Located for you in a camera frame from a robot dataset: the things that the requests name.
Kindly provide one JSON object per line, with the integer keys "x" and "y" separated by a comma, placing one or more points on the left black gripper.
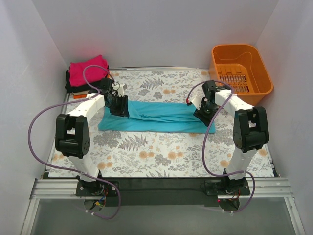
{"x": 121, "y": 105}

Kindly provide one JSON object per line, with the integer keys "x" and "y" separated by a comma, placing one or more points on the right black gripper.
{"x": 203, "y": 115}

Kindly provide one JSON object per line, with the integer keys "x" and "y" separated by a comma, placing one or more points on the teal t shirt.
{"x": 154, "y": 117}

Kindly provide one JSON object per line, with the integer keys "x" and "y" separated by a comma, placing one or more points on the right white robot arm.
{"x": 250, "y": 133}

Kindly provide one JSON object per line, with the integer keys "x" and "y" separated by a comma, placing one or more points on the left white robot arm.
{"x": 72, "y": 131}

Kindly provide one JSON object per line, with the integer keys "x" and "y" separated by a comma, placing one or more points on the floral patterned table mat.
{"x": 151, "y": 154}

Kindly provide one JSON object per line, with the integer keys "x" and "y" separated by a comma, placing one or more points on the beige folded t shirt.
{"x": 82, "y": 93}

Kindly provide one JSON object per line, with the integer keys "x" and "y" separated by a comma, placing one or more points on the orange folded t shirt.
{"x": 79, "y": 96}

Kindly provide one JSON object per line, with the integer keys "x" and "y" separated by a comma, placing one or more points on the orange plastic basket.
{"x": 241, "y": 66}

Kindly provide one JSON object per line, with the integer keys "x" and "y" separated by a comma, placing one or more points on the black folded t shirt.
{"x": 75, "y": 81}

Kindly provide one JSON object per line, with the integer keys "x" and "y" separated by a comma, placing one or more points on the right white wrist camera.
{"x": 195, "y": 100}

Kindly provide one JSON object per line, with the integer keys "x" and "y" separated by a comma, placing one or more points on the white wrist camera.
{"x": 119, "y": 89}
{"x": 195, "y": 100}

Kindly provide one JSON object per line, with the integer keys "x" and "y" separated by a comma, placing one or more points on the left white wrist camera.
{"x": 119, "y": 89}

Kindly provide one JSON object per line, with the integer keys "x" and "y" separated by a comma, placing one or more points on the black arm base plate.
{"x": 163, "y": 191}

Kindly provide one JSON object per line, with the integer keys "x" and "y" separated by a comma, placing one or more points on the aluminium frame rail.
{"x": 268, "y": 187}

